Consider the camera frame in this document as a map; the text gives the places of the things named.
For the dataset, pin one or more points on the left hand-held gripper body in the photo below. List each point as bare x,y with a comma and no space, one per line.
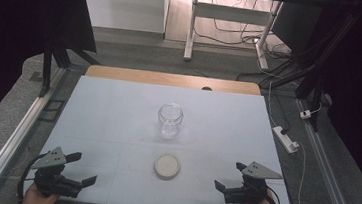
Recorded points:
51,160

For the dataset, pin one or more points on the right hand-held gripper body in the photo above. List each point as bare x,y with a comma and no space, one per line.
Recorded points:
254,186

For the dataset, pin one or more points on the cream round jar lid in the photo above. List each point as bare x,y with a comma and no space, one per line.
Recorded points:
167,166

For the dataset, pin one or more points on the clear glass jar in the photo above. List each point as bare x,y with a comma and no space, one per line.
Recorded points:
169,122

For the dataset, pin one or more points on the person's left hand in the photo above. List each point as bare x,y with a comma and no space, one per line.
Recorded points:
37,200

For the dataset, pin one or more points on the white power strip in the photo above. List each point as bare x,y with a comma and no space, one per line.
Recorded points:
286,139

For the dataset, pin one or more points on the black plug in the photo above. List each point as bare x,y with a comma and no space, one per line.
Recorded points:
285,130

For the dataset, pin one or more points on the pale blue table board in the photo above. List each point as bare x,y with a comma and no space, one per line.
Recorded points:
117,119

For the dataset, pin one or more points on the small white adapter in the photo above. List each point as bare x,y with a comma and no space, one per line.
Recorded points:
305,114

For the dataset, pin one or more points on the black metal stand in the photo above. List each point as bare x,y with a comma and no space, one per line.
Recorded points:
48,65
320,61

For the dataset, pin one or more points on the wooden table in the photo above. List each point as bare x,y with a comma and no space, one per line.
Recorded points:
157,78

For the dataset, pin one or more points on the aluminium rail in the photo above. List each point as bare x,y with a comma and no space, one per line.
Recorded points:
15,136
326,173

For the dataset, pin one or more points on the black rectangular floor frame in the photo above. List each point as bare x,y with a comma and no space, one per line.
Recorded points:
51,110

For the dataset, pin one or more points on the white desk frame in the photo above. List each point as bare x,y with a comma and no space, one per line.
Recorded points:
231,13

